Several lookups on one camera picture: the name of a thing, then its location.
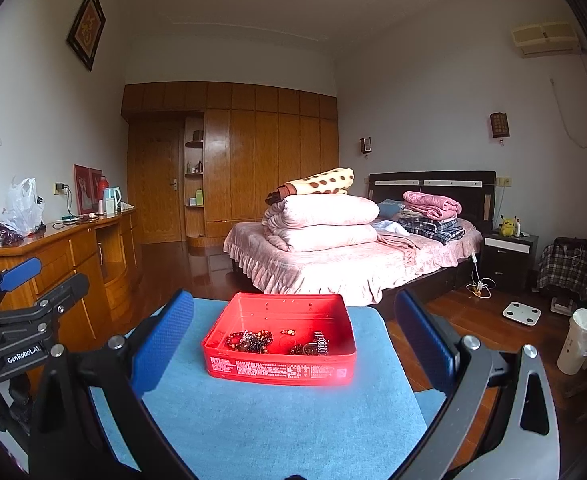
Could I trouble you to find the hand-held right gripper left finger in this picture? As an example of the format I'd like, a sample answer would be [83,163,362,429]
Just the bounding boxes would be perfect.
[28,287,196,480]

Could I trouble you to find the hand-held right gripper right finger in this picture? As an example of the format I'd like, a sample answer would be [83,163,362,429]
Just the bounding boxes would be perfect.
[393,289,561,480]

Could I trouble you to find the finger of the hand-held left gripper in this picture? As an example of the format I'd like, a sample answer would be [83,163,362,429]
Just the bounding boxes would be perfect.
[0,256,42,306]
[20,272,91,318]

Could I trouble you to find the amber bead necklace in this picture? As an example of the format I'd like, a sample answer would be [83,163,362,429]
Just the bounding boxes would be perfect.
[240,329,275,353]

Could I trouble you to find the red tin box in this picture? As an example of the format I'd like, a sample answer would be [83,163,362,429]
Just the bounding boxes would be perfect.
[202,292,358,387]

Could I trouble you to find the wooden sideboard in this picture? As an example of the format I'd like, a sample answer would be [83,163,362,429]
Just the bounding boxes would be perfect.
[0,207,141,361]

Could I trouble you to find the dark cloth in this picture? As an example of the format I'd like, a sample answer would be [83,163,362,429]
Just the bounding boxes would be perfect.
[0,219,26,246]

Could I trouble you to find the white plastic bag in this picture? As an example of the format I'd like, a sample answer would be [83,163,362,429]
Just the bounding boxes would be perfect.
[3,177,46,237]

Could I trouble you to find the light blue electric kettle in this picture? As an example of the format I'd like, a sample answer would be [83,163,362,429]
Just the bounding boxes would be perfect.
[103,186,123,217]

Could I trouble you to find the white bathroom scale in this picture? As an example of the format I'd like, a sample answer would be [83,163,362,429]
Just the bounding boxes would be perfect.
[502,301,543,328]

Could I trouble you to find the folded plaid clothes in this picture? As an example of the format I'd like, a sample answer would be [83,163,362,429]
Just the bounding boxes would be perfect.
[398,212,467,246]

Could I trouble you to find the dark nightstand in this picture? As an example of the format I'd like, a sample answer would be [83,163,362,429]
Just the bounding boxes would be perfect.
[482,230,539,293]

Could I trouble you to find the bed with pink sheet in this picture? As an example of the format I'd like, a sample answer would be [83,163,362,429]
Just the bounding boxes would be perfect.
[222,210,484,307]

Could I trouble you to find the folded pink blanket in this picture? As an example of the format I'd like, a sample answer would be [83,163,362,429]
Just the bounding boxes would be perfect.
[402,191,463,221]

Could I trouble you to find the blue pillow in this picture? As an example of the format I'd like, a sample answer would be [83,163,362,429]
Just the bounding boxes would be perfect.
[376,199,404,221]

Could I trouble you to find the blue table cloth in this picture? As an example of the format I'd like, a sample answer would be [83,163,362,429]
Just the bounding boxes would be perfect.
[90,297,449,480]

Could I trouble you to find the wooden door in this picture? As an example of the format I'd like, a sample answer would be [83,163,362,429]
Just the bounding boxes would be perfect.
[130,125,184,245]

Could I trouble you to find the dark bed headboard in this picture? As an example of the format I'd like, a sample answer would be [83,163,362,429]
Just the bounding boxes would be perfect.
[368,170,497,221]

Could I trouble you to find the white bin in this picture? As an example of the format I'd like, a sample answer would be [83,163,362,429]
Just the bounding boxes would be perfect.
[557,308,587,376]

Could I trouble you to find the chair with plaid cloth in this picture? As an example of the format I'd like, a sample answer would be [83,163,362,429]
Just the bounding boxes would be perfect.
[537,236,587,311]

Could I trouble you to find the spotted blanket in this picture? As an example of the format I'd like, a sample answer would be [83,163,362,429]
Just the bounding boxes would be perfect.
[266,166,355,206]

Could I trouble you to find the wooden wardrobe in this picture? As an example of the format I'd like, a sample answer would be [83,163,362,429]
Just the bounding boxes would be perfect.
[122,81,339,241]

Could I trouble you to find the red picture frame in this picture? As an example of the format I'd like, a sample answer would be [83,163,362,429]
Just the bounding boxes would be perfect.
[73,164,106,216]

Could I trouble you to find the framed wall picture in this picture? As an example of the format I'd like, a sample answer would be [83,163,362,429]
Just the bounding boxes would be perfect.
[66,0,107,72]

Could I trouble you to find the wall air conditioner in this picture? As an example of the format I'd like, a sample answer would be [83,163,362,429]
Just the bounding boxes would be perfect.
[511,21,583,58]

